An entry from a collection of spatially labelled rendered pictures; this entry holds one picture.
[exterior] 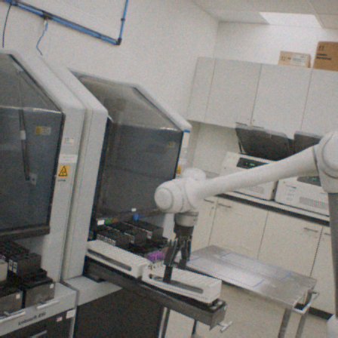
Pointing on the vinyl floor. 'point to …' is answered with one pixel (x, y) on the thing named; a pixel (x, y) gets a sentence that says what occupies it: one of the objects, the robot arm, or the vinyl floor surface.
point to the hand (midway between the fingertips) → (174, 274)
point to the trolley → (250, 283)
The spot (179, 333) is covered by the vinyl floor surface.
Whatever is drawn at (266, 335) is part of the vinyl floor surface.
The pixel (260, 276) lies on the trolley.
